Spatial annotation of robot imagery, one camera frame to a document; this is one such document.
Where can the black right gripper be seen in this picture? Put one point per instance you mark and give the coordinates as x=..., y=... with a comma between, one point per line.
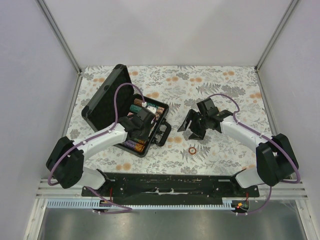
x=192, y=116

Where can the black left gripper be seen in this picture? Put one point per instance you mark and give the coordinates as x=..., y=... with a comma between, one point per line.
x=144, y=137

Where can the black poker set case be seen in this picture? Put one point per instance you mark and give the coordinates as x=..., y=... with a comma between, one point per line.
x=100, y=111

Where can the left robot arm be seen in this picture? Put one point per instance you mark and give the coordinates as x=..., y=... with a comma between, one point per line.
x=66, y=161

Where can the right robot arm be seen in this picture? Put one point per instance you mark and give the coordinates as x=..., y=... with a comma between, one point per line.
x=275, y=159

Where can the bottom poker chip row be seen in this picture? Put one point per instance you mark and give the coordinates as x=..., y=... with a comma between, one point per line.
x=135, y=146

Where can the floral patterned table mat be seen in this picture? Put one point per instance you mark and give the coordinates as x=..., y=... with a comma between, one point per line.
x=181, y=88

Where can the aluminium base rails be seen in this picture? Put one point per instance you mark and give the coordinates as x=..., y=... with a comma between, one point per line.
x=280, y=190

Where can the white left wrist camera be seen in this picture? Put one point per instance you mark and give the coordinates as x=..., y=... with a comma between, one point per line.
x=149, y=106

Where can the white slotted cable duct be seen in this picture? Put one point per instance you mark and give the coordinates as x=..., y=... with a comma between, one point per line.
x=97, y=204

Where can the aluminium left frame post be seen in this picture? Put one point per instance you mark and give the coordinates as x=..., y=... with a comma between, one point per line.
x=59, y=35

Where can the aluminium frame post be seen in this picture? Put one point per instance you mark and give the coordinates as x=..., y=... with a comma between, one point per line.
x=59, y=35
x=277, y=32

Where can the aluminium right frame post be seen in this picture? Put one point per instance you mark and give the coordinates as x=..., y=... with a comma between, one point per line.
x=277, y=32

